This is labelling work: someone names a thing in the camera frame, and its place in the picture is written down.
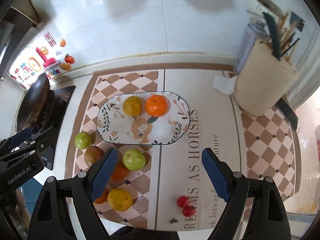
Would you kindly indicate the yellow green citrus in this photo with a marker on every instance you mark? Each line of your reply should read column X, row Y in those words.
column 132, row 106

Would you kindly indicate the large yellow citrus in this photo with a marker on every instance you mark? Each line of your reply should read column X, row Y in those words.
column 119, row 199

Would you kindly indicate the black frying pan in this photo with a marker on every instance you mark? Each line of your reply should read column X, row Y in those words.
column 33, row 104

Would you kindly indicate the floral oval ceramic plate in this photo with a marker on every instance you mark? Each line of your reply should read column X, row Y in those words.
column 114, row 126

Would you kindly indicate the cream cylindrical utensil holder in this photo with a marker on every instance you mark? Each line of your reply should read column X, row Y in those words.
column 263, row 80

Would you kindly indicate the black gas stove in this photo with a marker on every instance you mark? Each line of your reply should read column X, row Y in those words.
column 51, row 116

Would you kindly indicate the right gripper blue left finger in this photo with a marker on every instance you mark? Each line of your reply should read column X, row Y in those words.
column 50, row 218

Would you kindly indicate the crumpled white tissue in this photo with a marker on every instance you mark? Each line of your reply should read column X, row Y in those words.
column 225, row 85

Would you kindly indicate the chopsticks and utensils bundle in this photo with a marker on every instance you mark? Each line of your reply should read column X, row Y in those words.
column 282, row 28

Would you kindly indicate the red cherry tomato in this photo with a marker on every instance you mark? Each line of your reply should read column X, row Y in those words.
column 188, row 211
column 182, row 201

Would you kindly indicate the small green apple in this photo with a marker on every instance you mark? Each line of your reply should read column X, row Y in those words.
column 82, row 140

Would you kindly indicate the bright orange tangerine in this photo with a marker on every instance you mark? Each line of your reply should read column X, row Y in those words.
column 156, row 105

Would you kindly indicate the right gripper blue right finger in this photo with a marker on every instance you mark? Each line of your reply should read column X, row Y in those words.
column 268, row 218

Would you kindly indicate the checkered printed table mat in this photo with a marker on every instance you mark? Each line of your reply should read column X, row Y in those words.
column 255, row 146

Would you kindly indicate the large green apple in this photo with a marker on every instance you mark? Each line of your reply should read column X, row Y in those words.
column 134, row 160

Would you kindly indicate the dark red orange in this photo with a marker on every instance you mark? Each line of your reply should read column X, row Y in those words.
column 120, row 172

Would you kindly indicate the brownish green fruit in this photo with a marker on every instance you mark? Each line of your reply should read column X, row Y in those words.
column 93, row 154

